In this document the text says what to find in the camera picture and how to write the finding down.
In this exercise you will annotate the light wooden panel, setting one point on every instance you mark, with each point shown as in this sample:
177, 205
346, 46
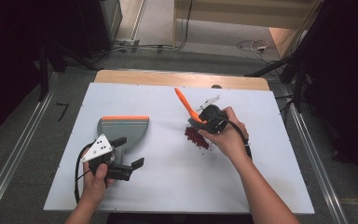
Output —
281, 40

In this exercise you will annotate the person's left hand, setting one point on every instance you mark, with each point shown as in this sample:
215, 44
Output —
93, 186

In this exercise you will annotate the wooden table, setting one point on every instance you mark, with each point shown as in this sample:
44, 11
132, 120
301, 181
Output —
167, 78

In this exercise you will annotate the person's right hand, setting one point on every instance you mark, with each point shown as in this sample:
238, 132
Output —
230, 140

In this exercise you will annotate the pile of red beans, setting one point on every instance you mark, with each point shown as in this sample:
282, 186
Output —
195, 138

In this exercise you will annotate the black metal stand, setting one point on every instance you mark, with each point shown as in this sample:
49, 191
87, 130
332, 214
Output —
299, 90
43, 81

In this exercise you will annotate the white board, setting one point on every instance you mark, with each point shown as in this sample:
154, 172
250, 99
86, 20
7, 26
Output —
167, 186

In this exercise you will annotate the grey dustpan with orange edge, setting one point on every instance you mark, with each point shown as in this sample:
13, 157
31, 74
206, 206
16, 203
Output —
127, 130

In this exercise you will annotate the aluminium floor rail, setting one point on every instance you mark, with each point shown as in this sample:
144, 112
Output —
324, 186
15, 152

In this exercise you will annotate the beige wooden furniture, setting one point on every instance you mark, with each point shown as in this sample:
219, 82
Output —
230, 14

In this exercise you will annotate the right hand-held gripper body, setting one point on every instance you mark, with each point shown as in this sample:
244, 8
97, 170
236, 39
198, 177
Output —
213, 113

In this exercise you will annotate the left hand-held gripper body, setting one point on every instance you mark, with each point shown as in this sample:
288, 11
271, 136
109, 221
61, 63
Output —
99, 147

